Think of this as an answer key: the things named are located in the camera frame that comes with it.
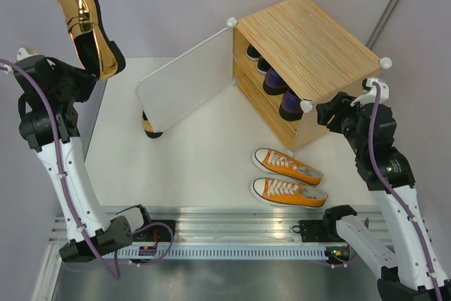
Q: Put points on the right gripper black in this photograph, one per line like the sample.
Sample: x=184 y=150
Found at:
x=340 y=106

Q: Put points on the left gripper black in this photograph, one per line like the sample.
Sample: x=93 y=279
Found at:
x=86 y=78

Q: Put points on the purple loafer shoe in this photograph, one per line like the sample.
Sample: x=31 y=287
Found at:
x=273 y=83
x=290 y=109

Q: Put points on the gold heeled shoe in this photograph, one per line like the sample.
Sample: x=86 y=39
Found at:
x=96 y=52
x=148 y=129

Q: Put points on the wooden two-shelf shoe cabinet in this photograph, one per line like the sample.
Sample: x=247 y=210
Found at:
x=314 y=54

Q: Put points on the black canvas sneaker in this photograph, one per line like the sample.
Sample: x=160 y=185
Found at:
x=252 y=53
x=263 y=66

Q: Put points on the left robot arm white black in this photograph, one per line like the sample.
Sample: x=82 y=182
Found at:
x=48 y=122

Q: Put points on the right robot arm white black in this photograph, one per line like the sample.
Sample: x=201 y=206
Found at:
x=410 y=270

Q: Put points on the white translucent cabinet door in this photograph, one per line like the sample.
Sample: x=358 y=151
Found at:
x=176 y=89

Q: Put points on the orange canvas sneaker upper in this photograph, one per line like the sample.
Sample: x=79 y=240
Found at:
x=275 y=162

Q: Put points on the orange canvas sneaker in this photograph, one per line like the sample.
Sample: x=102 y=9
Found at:
x=285 y=194
x=275 y=162

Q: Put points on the orange canvas sneaker lower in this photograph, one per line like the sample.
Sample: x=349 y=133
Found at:
x=285 y=194

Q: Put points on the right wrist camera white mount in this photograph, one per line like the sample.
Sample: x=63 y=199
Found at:
x=374 y=90

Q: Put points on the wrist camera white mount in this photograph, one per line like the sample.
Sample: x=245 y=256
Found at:
x=374 y=90
x=25 y=51

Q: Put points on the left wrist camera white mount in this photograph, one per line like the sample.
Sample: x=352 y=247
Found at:
x=25 y=51

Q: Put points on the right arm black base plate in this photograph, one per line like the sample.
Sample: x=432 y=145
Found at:
x=311 y=231

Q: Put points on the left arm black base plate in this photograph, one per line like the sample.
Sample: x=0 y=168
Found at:
x=157 y=233

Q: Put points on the aluminium rail frame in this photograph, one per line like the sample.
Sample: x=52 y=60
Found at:
x=236 y=229

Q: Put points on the white slotted cable duct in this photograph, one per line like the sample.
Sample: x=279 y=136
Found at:
x=217 y=252

